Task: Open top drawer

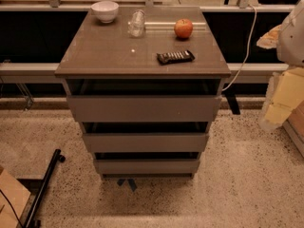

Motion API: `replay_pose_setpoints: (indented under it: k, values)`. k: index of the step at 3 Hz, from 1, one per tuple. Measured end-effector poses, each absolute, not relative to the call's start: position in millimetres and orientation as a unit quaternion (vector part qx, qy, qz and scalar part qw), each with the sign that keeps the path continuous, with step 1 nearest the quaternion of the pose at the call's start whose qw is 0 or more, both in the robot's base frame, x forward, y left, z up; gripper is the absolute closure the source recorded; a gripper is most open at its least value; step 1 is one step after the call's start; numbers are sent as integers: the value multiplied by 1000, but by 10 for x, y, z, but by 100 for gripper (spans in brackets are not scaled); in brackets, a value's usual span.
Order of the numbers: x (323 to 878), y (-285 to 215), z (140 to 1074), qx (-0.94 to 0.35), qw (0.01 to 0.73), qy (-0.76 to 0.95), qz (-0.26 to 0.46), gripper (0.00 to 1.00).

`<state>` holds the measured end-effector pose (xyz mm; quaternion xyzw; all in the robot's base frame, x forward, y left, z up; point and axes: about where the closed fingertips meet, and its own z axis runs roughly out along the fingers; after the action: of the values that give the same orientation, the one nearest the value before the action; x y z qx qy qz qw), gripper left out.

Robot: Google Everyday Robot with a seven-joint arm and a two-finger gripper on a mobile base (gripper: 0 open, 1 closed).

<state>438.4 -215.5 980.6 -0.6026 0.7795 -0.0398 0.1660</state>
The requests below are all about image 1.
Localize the brown cardboard box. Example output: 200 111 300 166
0 166 30 228

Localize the white cable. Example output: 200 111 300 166
221 4 258 92

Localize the clear glass jar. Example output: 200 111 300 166
128 9 145 38

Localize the white ceramic bowl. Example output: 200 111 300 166
91 1 119 23

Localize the black metal stand leg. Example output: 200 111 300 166
24 149 66 228

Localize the thin black cable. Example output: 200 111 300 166
0 189 25 228

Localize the grey drawer cabinet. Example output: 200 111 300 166
54 5 232 180

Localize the grey drawer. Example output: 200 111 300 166
93 160 200 175
67 96 221 123
83 133 209 153

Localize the grey top drawer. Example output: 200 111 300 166
67 96 221 123

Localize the black snack bar wrapper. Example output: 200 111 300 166
157 50 195 65

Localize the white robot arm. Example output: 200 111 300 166
256 0 304 131

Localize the grey middle drawer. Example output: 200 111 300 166
83 133 209 153

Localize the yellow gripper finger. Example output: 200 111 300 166
256 25 281 49
259 67 304 131

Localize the red apple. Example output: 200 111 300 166
174 19 193 39

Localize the blue tape cross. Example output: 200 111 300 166
117 179 137 192

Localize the grey bottom drawer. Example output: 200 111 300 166
93 160 200 175

